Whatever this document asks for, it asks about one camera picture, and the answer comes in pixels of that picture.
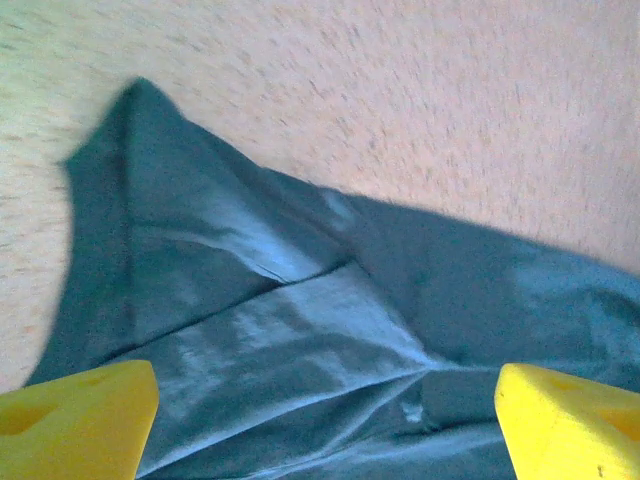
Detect blue t-shirt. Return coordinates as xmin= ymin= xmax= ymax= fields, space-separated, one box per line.
xmin=22 ymin=75 xmax=640 ymax=480

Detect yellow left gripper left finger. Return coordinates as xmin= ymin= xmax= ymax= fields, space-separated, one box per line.
xmin=0 ymin=359 xmax=161 ymax=480

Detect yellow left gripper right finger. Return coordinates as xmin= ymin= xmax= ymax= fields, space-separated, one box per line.
xmin=494 ymin=362 xmax=640 ymax=480

